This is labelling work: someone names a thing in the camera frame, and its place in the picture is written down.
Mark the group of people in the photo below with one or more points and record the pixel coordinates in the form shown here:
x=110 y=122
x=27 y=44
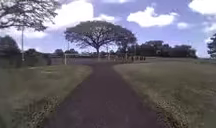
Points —
x=137 y=58

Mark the large spreading tree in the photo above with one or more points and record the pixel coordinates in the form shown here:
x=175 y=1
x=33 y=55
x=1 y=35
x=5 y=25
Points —
x=97 y=35

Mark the dark reddish path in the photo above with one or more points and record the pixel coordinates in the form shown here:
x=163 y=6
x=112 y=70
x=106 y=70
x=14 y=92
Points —
x=102 y=100

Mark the row of dark trees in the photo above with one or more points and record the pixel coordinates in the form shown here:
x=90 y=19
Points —
x=162 y=50

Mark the dry grass field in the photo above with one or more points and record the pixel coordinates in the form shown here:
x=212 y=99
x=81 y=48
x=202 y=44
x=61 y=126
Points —
x=176 y=83

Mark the dry grass area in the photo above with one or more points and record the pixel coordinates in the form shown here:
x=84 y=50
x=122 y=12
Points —
x=26 y=86

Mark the pale pole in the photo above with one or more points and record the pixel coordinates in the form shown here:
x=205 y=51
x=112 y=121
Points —
x=22 y=43

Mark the dark trees and bushes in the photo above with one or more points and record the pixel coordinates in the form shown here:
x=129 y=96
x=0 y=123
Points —
x=9 y=50

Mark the tree with overhanging branches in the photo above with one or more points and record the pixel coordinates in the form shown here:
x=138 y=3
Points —
x=19 y=13

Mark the dark tree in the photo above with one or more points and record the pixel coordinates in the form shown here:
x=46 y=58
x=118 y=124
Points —
x=214 y=45

